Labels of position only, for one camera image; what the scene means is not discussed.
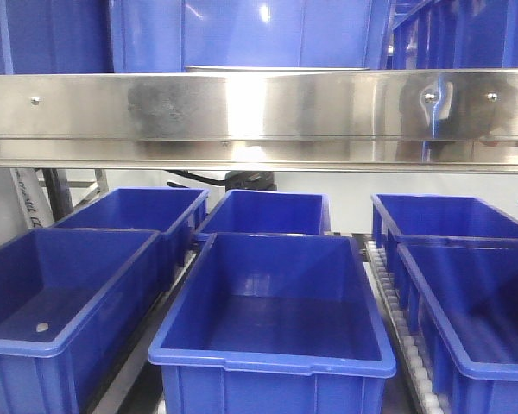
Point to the blue bin rear centre lower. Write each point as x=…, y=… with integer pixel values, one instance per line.
x=267, y=212

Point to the blue bin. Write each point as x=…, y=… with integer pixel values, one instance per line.
x=274, y=324
x=464, y=304
x=429, y=219
x=267, y=212
x=173, y=212
x=69, y=300

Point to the blue bin rear left lower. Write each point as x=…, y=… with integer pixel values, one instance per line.
x=173, y=212

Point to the blue bin front centre lower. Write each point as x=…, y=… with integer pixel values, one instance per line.
x=274, y=324

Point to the blue bin rear right lower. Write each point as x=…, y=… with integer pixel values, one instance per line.
x=429, y=219

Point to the blue bin centre upper shelf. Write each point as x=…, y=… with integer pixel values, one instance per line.
x=170, y=36

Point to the blue bin shelf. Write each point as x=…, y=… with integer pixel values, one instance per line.
x=48, y=37
x=170, y=36
x=455, y=35

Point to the blue bin front left lower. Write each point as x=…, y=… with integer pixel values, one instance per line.
x=69, y=300

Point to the blue bin front right lower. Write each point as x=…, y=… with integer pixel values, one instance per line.
x=464, y=304

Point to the blue bin right upper shelf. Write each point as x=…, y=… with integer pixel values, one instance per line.
x=455, y=35

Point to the white roller conveyor track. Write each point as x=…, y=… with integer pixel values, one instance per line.
x=409, y=347

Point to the blue bin left upper shelf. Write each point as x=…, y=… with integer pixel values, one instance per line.
x=48, y=37

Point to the steel shelf front rail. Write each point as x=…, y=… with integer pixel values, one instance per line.
x=463, y=121

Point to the white printed post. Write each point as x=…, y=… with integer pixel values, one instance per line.
x=34, y=204

